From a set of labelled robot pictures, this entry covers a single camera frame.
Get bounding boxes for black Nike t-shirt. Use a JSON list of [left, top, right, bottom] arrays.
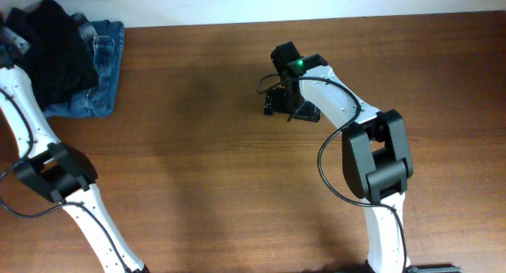
[[6, 0, 99, 109]]

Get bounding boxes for folded blue jeans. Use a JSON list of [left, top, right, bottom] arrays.
[[43, 13, 125, 119]]

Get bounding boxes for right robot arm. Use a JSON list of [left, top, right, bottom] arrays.
[[270, 51, 413, 272]]

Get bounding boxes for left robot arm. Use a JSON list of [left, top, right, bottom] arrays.
[[1, 65, 149, 272]]

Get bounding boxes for black folded garment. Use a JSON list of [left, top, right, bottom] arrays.
[[1, 15, 32, 69]]

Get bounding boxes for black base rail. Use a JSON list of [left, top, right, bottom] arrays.
[[406, 264, 463, 273]]

